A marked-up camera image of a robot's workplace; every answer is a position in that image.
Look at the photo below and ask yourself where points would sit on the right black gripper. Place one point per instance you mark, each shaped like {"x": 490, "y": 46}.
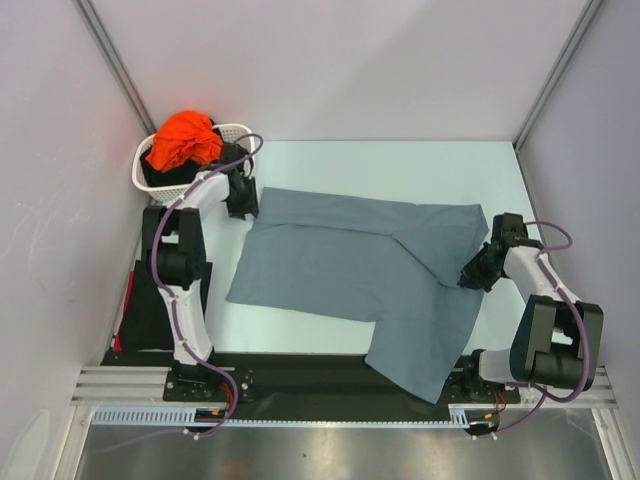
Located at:
{"x": 480, "y": 270}

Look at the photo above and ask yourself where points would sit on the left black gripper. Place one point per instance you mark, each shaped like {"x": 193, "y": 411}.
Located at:
{"x": 249, "y": 206}

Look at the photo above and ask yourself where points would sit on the grey-blue t-shirt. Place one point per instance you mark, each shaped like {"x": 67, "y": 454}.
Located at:
{"x": 394, "y": 264}

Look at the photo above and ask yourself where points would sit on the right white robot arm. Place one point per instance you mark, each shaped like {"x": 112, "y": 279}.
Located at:
{"x": 557, "y": 341}

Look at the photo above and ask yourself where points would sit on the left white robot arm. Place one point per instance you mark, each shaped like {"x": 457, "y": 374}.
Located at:
{"x": 174, "y": 251}

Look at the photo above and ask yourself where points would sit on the black garment in basket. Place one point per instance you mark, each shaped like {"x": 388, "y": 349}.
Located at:
{"x": 182, "y": 175}

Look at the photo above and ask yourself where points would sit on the white plastic laundry basket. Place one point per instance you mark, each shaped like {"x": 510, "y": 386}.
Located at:
{"x": 229, "y": 132}

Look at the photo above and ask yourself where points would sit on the orange t-shirt in basket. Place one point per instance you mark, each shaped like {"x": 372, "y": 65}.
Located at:
{"x": 185, "y": 136}

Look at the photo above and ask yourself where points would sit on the folded black t-shirt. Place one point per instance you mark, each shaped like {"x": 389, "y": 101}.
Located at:
{"x": 147, "y": 325}

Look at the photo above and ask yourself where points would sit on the red folded garment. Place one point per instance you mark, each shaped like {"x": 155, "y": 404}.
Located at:
{"x": 117, "y": 343}

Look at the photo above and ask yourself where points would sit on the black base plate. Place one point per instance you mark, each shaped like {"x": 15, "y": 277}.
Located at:
{"x": 307, "y": 388}

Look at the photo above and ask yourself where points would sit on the white slotted cable duct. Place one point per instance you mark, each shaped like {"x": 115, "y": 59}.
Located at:
{"x": 192, "y": 417}

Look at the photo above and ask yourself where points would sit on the aluminium front rail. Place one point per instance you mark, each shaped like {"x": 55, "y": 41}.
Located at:
{"x": 123, "y": 385}

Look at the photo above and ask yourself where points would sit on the left aluminium corner post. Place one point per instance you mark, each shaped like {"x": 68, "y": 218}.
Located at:
{"x": 109, "y": 51}

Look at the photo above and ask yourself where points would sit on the aluminium corner post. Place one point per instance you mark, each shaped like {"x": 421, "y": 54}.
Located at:
{"x": 569, "y": 50}
{"x": 109, "y": 51}

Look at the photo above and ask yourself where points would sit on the right aluminium corner post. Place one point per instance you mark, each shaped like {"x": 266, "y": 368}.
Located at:
{"x": 569, "y": 50}

